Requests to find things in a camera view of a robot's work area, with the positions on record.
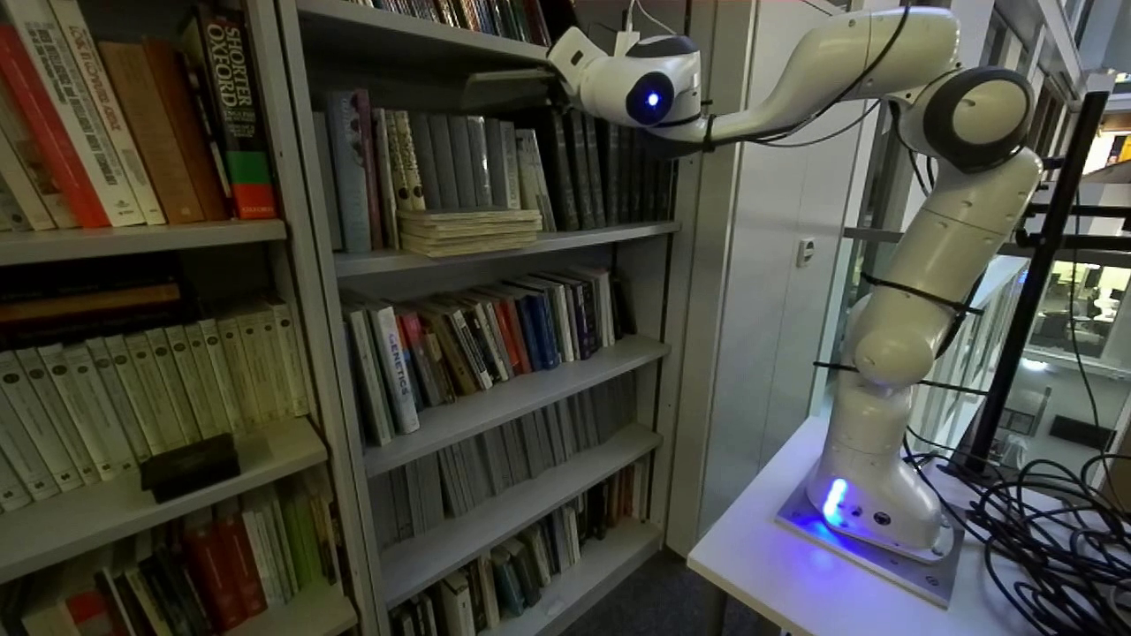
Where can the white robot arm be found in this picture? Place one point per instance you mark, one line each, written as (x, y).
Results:
(969, 120)

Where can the dark encyclopedia books row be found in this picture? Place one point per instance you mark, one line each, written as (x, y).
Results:
(606, 173)

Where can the stack of cream paper books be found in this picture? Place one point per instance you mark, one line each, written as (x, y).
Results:
(448, 235)

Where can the grey Machine Intelligence books row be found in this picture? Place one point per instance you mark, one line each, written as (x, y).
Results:
(475, 163)

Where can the grey right bookshelf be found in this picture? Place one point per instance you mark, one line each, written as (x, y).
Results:
(514, 509)

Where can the grey bookshelf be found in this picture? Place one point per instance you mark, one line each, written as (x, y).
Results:
(514, 509)
(264, 553)

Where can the grey left bookshelf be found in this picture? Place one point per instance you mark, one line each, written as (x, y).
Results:
(264, 553)

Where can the black box on shelf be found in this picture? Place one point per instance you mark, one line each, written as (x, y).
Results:
(190, 467)

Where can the brown hardcover book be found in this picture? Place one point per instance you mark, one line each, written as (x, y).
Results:
(165, 120)

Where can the black metal stand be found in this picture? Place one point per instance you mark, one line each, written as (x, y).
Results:
(1042, 250)

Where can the white book series row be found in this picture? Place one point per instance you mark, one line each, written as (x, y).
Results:
(94, 412)

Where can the red hardcover book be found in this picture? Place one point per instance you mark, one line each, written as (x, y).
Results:
(47, 132)

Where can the white robot table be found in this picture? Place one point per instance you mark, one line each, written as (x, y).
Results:
(1042, 556)

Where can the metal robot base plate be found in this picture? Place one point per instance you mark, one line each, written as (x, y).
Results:
(872, 549)

